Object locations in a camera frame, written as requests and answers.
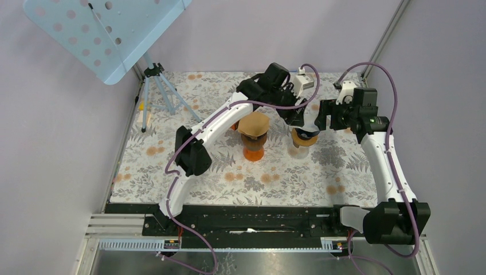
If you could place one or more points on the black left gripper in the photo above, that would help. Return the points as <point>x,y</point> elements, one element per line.
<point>294,117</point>

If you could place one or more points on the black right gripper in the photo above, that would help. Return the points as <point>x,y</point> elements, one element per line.
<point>328,107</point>

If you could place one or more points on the white paper coffee filter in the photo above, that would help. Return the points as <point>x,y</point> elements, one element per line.
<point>309,129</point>

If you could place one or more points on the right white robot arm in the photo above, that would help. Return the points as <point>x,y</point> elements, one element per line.
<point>399,218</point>

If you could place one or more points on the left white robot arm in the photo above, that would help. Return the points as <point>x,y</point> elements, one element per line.
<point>191,157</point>

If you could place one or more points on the floral tablecloth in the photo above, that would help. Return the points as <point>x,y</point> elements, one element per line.
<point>335,171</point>

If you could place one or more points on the clear glass carafe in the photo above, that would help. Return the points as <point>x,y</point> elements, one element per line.
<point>298,153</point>

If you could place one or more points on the orange glass carafe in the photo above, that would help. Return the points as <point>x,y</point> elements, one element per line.
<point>253,154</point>

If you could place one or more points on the light blue music stand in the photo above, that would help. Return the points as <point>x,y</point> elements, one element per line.
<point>110,37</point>

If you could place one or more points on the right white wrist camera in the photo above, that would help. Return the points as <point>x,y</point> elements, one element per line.
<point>346,92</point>

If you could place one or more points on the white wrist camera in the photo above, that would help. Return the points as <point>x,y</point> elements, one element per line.
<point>346,92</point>
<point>301,82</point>

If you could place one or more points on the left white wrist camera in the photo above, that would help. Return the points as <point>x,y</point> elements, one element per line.
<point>301,82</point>

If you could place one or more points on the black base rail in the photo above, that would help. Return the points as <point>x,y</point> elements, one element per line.
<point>249,227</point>

